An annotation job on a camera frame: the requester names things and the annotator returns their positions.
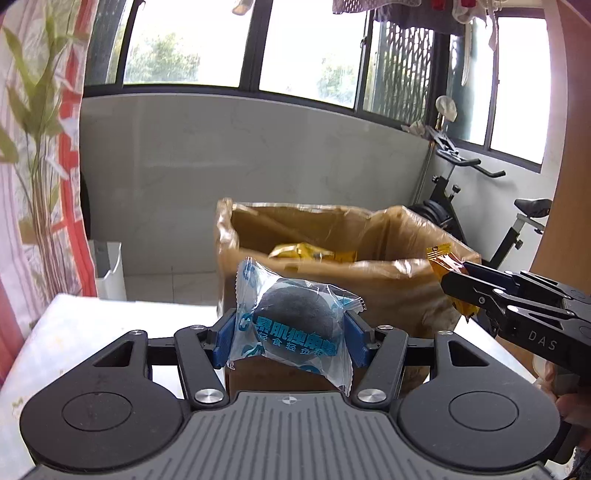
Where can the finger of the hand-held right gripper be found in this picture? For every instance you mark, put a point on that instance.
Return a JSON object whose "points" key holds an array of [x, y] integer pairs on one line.
{"points": [[482, 271], [466, 288]]}

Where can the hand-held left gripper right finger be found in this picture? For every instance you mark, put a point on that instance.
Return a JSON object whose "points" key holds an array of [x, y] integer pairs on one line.
{"points": [[355, 339]]}

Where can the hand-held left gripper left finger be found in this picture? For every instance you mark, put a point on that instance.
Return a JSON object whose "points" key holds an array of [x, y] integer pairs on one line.
{"points": [[226, 337]]}

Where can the orange snack packet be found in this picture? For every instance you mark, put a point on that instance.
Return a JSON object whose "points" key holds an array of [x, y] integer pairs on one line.
{"points": [[450, 265]]}

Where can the clear blue black bun packet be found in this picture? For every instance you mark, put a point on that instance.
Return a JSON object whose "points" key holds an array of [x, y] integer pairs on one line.
{"points": [[288, 323]]}

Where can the brown cardboard box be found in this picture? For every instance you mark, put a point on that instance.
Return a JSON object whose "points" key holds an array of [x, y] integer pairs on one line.
{"points": [[369, 277]]}

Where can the person's right hand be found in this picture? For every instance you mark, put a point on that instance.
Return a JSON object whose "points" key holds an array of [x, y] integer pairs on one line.
{"points": [[570, 401]]}

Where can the black exercise bike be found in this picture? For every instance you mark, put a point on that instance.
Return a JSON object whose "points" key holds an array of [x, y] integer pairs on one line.
{"points": [[466, 194]]}

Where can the yellow snack packet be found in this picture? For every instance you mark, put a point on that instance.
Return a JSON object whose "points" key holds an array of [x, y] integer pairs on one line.
{"points": [[311, 251]]}

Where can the white plastic bin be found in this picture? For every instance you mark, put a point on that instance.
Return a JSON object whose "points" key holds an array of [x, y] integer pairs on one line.
{"points": [[108, 272]]}

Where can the wooden door panel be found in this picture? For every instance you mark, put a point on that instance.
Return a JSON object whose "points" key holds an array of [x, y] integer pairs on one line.
{"points": [[570, 161]]}

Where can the red and white printed curtain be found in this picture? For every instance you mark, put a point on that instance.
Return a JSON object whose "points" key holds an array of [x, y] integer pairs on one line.
{"points": [[32, 194]]}

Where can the dark-framed window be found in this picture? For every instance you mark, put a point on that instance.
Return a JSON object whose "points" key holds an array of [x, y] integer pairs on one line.
{"points": [[323, 60]]}

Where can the hanging clothes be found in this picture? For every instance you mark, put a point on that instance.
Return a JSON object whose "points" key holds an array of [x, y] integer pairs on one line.
{"points": [[415, 14]]}

